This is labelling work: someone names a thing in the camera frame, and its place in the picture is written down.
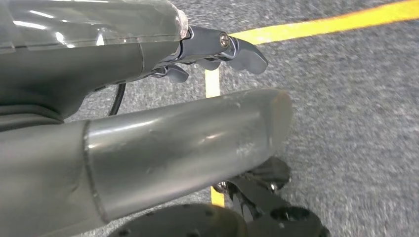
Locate robot black left foot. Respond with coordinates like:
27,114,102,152
212,156,292,194

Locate yellow floor tape square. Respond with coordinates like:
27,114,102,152
204,0,419,209

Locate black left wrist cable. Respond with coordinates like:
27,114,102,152
107,82,127,118

